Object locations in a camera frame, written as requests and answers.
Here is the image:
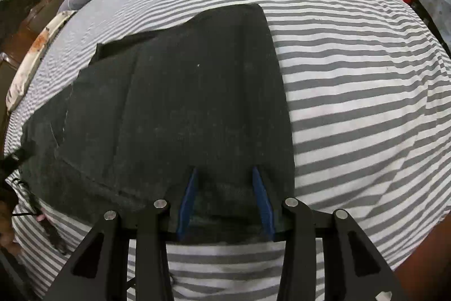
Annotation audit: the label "dark grey denim pants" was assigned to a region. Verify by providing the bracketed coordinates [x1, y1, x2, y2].
[20, 4, 294, 244]

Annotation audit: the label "person left hand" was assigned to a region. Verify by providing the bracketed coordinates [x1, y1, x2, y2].
[0, 202, 21, 256]

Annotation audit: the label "wooden bed footboard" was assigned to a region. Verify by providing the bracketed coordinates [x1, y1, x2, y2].
[395, 215, 451, 300]

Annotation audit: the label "floral pillow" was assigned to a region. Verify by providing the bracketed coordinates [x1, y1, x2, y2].
[5, 11, 76, 114]

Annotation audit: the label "dark wooden headboard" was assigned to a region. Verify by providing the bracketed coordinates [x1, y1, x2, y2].
[1, 0, 64, 144]

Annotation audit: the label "grey white striped bedsheet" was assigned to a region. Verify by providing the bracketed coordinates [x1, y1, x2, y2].
[3, 0, 451, 301]

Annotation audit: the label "black cable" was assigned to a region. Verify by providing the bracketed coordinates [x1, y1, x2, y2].
[10, 179, 68, 256]

